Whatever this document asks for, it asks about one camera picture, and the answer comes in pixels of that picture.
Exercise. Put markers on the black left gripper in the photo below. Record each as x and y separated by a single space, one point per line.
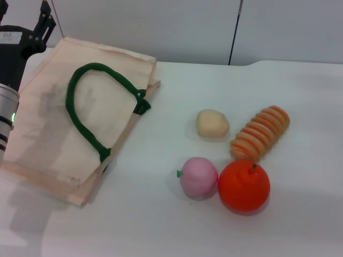
12 61

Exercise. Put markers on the pale egg yolk pastry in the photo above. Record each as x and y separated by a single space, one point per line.
213 123

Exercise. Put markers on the pink toy peach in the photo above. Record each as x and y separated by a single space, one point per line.
198 178

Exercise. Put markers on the orange striped spiral bread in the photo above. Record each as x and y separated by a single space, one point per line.
258 134

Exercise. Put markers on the orange toy fruit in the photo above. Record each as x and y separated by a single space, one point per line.
242 188

